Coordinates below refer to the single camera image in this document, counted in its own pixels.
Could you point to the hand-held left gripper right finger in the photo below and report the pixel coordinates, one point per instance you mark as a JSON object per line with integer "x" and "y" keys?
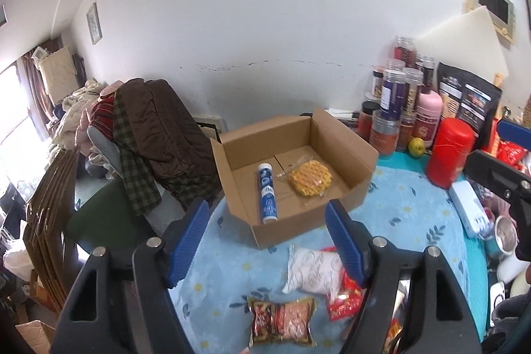
{"x": 344, "y": 242}

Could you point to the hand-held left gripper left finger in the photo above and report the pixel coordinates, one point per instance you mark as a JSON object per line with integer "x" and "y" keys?
{"x": 188, "y": 242}

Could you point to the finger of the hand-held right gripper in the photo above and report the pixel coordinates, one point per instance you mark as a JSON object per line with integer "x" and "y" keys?
{"x": 489, "y": 171}
{"x": 516, "y": 134}

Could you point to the white patterned snack bag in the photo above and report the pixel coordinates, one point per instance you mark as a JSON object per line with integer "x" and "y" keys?
{"x": 311, "y": 271}

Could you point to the red white snack packet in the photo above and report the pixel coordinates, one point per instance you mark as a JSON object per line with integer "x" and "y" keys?
{"x": 344, "y": 302}

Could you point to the cardboard box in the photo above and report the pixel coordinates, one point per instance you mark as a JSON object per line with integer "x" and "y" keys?
{"x": 244, "y": 163}

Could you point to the brown cereal packet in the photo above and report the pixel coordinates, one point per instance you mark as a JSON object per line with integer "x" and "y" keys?
{"x": 282, "y": 321}

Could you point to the metal cup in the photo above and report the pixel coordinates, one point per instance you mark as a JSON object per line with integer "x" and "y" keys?
{"x": 506, "y": 233}

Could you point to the pile of red packages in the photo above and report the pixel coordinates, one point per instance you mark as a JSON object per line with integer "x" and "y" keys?
{"x": 512, "y": 155}

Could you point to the white and blue case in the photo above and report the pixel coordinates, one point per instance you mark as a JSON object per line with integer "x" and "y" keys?
{"x": 466, "y": 204}

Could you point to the red canister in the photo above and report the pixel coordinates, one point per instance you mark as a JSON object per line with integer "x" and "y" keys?
{"x": 450, "y": 153}

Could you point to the teal table cloth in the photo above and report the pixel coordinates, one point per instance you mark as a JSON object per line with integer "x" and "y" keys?
{"x": 477, "y": 262}

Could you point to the black stand-up pouch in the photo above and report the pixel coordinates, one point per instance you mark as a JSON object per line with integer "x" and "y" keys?
{"x": 468, "y": 97}

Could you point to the blue floral tablecloth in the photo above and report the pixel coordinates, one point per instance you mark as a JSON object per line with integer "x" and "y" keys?
{"x": 415, "y": 221}

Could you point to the yellow waffle snack packet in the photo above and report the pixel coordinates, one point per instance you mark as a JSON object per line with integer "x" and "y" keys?
{"x": 309, "y": 175}

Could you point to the yellow green apple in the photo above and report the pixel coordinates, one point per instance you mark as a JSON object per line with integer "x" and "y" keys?
{"x": 417, "y": 146}

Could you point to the pink bottle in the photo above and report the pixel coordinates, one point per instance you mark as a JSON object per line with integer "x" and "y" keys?
{"x": 429, "y": 117}

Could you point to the dark green chair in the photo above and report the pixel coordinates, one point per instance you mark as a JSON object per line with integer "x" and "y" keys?
{"x": 108, "y": 213}

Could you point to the blue white tablet tube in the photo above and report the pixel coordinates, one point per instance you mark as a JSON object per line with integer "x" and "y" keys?
{"x": 267, "y": 192}

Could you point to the green plaid shirt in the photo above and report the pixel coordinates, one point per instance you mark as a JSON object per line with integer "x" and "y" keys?
{"x": 132, "y": 163}

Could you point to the brown quilted jacket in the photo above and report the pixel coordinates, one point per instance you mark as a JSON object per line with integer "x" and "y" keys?
{"x": 174, "y": 138}

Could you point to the white foam board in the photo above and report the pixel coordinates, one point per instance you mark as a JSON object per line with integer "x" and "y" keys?
{"x": 460, "y": 43}

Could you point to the cluster of clear plastic jars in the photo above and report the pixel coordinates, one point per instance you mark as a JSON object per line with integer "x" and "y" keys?
{"x": 392, "y": 97}

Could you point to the pile of clothes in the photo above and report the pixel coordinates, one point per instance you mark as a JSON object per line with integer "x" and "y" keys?
{"x": 74, "y": 117}

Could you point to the brown floor carton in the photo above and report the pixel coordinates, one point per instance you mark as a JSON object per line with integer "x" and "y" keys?
{"x": 35, "y": 337}

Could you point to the window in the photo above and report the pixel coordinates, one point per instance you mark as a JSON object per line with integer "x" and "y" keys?
{"x": 12, "y": 130}

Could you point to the cream cabinet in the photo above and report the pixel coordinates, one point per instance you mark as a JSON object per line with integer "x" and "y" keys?
{"x": 58, "y": 72}

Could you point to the dark curtain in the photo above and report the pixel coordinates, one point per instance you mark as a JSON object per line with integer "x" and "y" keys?
{"x": 27, "y": 68}

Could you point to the black frame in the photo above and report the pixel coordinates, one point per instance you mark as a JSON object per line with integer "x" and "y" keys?
{"x": 209, "y": 132}

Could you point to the cream framed wall panel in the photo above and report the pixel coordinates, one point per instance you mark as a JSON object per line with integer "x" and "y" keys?
{"x": 491, "y": 1}

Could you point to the small wall picture frame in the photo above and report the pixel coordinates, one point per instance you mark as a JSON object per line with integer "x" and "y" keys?
{"x": 94, "y": 23}

